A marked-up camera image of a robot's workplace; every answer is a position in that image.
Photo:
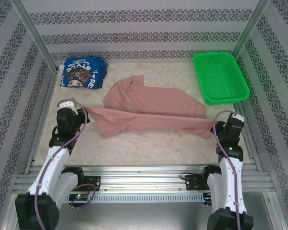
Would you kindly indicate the pink t-shirt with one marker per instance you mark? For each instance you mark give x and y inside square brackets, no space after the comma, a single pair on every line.
[146,100]

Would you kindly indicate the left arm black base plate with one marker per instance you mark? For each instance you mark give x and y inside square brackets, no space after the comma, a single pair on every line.
[93,183]

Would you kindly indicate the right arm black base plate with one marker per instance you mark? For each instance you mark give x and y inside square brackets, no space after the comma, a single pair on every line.
[194,183]

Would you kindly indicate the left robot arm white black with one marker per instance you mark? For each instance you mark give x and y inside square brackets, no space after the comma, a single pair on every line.
[50,167]

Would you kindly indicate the aluminium frame post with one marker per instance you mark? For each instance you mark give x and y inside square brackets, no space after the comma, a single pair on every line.
[33,33]
[252,24]

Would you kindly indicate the aluminium side rail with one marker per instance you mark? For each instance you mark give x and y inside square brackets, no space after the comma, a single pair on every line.
[252,148]
[48,100]

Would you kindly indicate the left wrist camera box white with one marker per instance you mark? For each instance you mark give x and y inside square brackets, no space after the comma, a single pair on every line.
[67,105]

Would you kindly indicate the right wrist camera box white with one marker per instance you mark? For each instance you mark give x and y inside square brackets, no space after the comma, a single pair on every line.
[237,118]

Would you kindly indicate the aluminium extrusion rail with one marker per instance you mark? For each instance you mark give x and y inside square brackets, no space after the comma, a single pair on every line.
[139,179]

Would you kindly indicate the green plastic basket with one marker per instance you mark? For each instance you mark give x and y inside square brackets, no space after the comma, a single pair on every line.
[220,79]

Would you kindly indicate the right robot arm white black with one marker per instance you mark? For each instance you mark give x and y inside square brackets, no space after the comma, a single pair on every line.
[230,187]

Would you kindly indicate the blue printed folded t-shirt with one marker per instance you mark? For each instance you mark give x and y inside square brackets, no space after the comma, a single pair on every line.
[99,72]

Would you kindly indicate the grey metal shelf panel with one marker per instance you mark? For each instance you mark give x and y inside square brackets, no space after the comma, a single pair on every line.
[144,215]

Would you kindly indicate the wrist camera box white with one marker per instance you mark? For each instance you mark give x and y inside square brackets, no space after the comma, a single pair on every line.
[237,118]
[67,105]

